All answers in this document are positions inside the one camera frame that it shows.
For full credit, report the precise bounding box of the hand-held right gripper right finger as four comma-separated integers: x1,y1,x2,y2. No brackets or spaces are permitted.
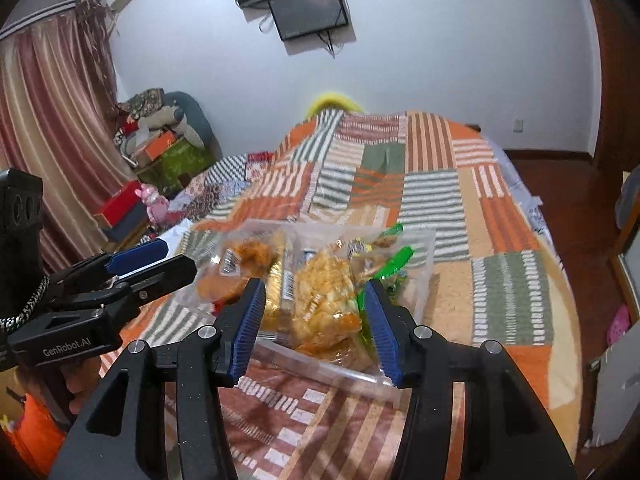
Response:
363,279,576,480

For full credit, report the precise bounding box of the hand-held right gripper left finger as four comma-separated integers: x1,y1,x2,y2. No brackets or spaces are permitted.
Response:
47,277,267,480

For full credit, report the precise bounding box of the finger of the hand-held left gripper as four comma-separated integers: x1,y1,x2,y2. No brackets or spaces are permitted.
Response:
50,238,169,293
97,255,198,322

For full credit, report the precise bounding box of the orange cracker snack packet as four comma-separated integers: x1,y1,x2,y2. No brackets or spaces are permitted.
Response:
292,245,363,356

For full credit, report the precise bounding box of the clear plastic container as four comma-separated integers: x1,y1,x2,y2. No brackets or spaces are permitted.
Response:
172,217,437,391

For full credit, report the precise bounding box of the orange sleeved left forearm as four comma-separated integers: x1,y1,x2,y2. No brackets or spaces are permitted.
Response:
7,392,68,476

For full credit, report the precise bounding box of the person's left hand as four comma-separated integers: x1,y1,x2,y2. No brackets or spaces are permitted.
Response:
60,362,101,416

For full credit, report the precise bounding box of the dark flat box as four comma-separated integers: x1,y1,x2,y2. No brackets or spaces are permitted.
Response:
102,210,151,243

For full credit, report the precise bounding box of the red flat box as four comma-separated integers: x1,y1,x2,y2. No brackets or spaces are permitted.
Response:
94,180,143,228

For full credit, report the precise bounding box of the pink plush toy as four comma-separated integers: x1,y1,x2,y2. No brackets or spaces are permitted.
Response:
141,183,171,223

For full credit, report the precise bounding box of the gold wrapped snack bar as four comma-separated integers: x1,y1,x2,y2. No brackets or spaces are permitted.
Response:
260,230,301,336

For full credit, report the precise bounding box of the bright green wrapper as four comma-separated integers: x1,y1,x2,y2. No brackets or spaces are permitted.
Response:
372,244,417,283

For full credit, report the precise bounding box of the brown fried snack packet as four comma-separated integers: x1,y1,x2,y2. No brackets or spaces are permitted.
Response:
195,232,281,303

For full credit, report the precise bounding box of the green patterned box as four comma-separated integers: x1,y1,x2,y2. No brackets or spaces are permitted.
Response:
137,137,216,196

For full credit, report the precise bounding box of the checkered quilt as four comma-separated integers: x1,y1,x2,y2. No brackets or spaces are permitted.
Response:
172,152,273,221

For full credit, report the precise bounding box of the orange cardboard box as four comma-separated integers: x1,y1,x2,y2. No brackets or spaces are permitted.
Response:
132,130,178,161

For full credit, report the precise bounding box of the grey plush toy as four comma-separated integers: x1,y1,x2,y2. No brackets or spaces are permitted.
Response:
140,105,206,148

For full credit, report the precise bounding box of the orange green patchwork blanket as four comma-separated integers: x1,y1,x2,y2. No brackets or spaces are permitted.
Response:
100,109,583,480

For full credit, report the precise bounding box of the striped pink curtain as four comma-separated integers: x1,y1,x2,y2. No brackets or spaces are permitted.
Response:
0,0,133,273

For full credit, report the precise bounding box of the patterned brown cloth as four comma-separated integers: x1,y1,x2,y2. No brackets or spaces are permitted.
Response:
120,89,166,116

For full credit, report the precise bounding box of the yellow round object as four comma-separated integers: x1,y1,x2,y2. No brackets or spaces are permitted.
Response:
306,91,363,117

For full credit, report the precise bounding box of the pink slipper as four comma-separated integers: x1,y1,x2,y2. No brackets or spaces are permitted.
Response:
606,305,631,343

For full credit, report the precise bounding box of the wood framed mirror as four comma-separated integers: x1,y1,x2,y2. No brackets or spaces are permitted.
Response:
607,165,640,326

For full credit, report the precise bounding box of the small black monitor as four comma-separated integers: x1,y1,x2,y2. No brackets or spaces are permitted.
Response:
267,0,351,42

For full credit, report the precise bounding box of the brown wooden wardrobe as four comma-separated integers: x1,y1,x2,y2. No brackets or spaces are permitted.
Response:
575,0,640,171

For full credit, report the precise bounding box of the black monitor cable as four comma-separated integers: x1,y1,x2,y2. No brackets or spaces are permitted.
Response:
320,30,347,60

